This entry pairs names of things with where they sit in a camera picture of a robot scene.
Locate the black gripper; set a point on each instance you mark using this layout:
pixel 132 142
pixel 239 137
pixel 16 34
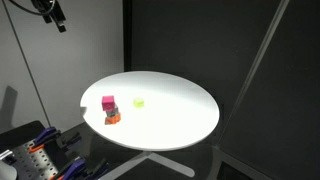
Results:
pixel 46 6

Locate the pink toy block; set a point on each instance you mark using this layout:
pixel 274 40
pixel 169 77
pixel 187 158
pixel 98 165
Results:
pixel 108 102

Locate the grey toy block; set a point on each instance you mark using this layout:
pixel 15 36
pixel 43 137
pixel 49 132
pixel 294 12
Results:
pixel 114 111

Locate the orange toy block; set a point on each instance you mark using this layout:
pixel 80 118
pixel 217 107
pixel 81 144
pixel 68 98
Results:
pixel 115 118

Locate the yellow-green toy block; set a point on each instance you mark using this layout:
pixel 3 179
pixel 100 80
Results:
pixel 138 102

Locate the thin dark pole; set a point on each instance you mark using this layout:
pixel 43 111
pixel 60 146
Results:
pixel 26 63

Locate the purple black spring clamp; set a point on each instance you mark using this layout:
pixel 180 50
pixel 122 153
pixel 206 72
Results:
pixel 46 136
pixel 75 166

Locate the black platform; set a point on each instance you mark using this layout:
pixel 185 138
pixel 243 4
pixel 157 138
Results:
pixel 20 131

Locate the perforated metal board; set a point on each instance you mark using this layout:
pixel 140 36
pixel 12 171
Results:
pixel 33 163

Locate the white rounded object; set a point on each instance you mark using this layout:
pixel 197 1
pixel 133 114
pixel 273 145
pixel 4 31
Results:
pixel 6 170

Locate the white table base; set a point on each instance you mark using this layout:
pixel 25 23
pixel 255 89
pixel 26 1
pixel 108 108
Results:
pixel 173 166

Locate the grey diagonal frame bar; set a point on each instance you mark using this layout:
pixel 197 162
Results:
pixel 253 70

